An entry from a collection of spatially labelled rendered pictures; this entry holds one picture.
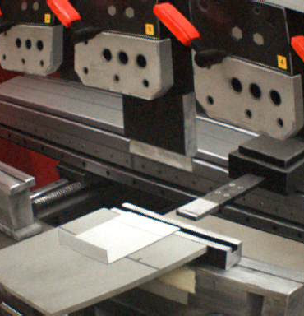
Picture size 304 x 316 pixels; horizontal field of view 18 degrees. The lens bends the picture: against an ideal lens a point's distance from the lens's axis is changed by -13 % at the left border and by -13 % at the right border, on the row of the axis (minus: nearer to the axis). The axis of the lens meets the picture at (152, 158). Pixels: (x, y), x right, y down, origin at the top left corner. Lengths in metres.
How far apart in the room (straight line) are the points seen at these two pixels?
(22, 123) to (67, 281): 0.77
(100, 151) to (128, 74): 0.53
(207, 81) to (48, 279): 0.30
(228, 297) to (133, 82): 0.29
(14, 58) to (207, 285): 0.43
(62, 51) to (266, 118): 0.36
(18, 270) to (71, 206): 0.60
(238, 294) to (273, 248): 2.18
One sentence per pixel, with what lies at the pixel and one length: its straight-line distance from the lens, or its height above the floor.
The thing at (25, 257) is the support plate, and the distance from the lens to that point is 1.20.
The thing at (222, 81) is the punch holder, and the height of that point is 1.22.
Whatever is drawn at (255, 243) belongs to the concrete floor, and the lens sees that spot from 3.43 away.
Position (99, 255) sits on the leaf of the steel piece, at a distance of 1.18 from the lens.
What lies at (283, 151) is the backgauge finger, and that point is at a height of 1.03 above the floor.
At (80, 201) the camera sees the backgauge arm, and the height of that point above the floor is 0.84.
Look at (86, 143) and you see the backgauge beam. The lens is 1.72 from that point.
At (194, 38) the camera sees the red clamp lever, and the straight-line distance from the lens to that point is 1.05.
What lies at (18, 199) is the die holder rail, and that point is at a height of 0.94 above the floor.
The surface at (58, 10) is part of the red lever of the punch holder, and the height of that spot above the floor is 1.29.
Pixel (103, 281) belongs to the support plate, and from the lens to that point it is 1.14.
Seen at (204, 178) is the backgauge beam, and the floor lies 0.94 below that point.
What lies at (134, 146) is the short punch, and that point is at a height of 1.09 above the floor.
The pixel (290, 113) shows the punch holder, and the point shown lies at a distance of 1.02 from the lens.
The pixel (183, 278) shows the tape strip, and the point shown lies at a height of 0.95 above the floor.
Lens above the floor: 1.55
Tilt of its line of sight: 22 degrees down
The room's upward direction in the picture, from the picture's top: 3 degrees counter-clockwise
